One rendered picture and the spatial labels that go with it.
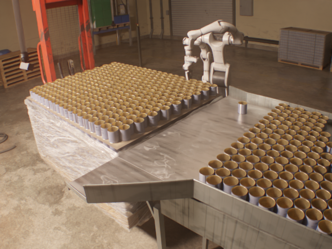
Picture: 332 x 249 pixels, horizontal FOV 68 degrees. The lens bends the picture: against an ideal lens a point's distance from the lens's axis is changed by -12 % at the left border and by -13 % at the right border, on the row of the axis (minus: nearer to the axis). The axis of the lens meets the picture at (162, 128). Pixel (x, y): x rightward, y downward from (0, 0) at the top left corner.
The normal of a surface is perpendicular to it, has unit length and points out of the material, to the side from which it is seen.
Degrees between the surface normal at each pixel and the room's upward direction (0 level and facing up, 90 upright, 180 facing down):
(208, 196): 90
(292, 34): 88
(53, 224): 0
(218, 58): 110
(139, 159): 0
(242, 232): 90
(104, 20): 90
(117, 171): 0
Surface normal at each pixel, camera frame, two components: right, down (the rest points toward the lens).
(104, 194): 0.04, 0.44
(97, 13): 0.74, 0.26
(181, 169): -0.06, -0.89
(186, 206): -0.67, 0.36
